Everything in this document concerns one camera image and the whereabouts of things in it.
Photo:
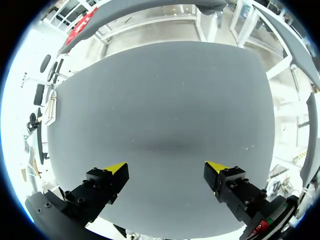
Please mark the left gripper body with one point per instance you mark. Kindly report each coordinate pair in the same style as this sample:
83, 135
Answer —
32, 121

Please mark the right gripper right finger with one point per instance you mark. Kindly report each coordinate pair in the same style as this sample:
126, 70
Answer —
232, 186

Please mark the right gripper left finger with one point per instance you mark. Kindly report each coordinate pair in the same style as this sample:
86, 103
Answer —
100, 185

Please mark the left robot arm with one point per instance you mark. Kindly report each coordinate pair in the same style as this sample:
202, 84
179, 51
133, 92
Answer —
30, 152

